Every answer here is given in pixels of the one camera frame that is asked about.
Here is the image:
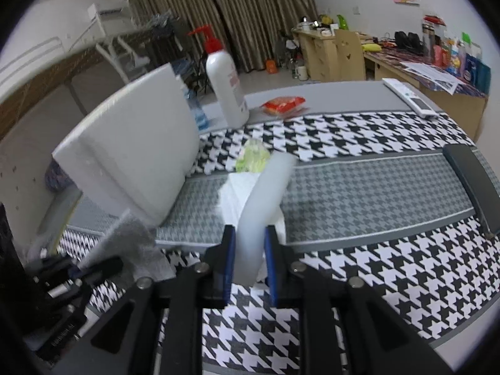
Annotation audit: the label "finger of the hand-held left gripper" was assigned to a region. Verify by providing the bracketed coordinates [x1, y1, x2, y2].
[68, 256, 125, 284]

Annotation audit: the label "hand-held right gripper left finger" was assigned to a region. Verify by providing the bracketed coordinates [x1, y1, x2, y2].
[76, 224, 238, 375]

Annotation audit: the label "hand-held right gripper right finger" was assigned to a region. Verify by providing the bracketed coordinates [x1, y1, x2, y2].
[264, 224, 456, 375]

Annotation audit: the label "grey sock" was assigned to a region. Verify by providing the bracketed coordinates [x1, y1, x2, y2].
[80, 209, 173, 283]

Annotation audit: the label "white foam strip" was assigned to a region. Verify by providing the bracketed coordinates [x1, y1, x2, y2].
[233, 152, 298, 286]

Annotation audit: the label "green plastic bag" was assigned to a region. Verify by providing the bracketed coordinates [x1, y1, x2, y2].
[235, 137, 273, 173]

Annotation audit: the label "white foam box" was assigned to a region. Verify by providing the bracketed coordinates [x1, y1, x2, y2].
[52, 63, 201, 227]

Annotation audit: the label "blue quilt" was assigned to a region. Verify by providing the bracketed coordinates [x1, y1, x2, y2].
[45, 162, 77, 194]

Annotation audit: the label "orange snack packet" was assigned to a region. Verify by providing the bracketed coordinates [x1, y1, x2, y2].
[261, 96, 308, 120]

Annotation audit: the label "white pump bottle red cap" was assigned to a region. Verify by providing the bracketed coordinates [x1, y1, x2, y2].
[187, 24, 251, 128]

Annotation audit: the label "white metal bunk bed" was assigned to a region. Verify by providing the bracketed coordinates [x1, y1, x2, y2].
[0, 35, 118, 141]

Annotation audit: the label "white bunk bed ladder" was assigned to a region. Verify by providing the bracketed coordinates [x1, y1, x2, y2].
[96, 33, 151, 83]

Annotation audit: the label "light wooden desk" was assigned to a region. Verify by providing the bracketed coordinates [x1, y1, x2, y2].
[361, 43, 490, 143]
[292, 27, 340, 83]

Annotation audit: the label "black chair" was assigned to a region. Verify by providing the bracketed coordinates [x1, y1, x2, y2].
[275, 29, 304, 72]

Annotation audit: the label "black phone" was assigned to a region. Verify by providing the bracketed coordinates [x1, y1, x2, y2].
[443, 144, 500, 240]

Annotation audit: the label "white remote control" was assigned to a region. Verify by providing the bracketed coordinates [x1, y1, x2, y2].
[382, 78, 439, 119]

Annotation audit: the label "wooden chair with smile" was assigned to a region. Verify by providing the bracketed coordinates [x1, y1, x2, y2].
[334, 29, 368, 83]

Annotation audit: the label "printed papers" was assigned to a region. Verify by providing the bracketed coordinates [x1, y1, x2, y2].
[398, 62, 464, 95]

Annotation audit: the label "brown curtain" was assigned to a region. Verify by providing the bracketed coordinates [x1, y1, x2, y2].
[219, 0, 318, 72]
[127, 0, 251, 73]

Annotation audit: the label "white air conditioner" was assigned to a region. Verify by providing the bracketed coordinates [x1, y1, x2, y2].
[88, 3, 130, 20]

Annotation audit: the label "black bag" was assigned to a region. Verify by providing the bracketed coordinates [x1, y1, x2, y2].
[394, 31, 425, 54]

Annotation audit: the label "blue boxes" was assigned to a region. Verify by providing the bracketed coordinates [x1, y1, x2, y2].
[465, 55, 491, 95]

